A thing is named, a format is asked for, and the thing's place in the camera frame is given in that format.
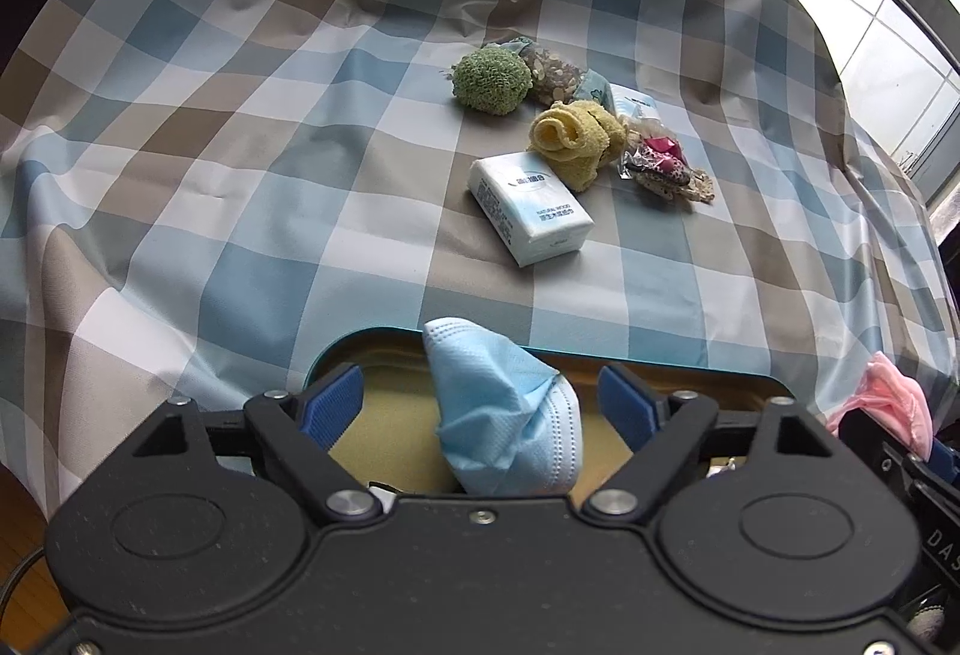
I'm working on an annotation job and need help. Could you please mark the yellow towel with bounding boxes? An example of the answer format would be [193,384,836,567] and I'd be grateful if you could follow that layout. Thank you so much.
[529,98,628,193]

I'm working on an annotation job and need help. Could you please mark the brown lace pouch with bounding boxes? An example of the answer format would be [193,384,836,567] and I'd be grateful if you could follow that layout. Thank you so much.
[637,164,716,205]

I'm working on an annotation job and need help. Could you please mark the small white tissue pack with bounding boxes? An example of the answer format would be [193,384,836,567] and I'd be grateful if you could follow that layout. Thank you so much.
[606,83,667,128]

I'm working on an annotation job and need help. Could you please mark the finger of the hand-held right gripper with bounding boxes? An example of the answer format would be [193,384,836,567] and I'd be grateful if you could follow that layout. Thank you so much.
[838,409,960,476]

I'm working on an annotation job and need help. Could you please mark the pink cloth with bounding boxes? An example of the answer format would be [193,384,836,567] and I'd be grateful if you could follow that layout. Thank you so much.
[825,351,933,455]

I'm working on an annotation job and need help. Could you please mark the small teal packet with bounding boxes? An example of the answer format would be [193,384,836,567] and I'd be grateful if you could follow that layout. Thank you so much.
[573,68,613,103]

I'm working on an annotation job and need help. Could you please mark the checked tablecloth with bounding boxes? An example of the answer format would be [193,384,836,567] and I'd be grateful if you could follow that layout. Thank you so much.
[0,0,960,522]

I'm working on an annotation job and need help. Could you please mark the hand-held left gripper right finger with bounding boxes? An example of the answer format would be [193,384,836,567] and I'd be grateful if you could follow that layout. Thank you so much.
[581,362,833,525]

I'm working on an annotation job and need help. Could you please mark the teal storage tray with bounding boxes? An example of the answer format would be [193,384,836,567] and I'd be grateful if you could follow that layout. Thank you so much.
[307,327,797,498]

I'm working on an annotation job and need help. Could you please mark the green scrubber ball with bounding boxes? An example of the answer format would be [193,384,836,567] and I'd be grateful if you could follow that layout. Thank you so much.
[448,46,535,117]

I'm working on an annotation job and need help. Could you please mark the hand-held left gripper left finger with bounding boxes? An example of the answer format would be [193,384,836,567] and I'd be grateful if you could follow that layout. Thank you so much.
[133,362,383,525]

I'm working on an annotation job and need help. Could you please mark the clear nut packet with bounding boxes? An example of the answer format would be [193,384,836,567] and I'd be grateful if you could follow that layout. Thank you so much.
[499,36,590,106]

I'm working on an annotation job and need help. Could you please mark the large white tissue pack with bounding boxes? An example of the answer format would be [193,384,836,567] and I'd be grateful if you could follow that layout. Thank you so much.
[467,151,596,268]

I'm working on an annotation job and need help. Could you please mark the red candy packet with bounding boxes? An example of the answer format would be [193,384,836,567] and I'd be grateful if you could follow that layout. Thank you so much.
[618,126,691,184]

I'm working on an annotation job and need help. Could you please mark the blue face mask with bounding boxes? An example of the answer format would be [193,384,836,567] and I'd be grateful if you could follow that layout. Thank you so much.
[421,317,584,497]

